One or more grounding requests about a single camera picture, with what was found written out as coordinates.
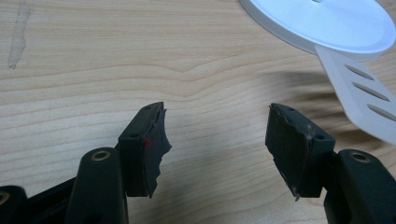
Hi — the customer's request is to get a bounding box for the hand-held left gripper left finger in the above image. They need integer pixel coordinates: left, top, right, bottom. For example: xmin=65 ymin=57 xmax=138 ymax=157
xmin=64 ymin=101 xmax=173 ymax=224

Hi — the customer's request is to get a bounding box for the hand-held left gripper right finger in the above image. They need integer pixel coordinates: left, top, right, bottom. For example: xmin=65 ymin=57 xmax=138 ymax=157
xmin=264 ymin=103 xmax=396 ymax=224

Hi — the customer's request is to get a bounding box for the white slotted spatula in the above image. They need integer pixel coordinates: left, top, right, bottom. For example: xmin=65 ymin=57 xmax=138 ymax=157
xmin=313 ymin=44 xmax=396 ymax=146

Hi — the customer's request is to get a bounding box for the white round plate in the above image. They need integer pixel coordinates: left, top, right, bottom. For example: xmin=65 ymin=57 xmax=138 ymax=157
xmin=238 ymin=0 xmax=396 ymax=62

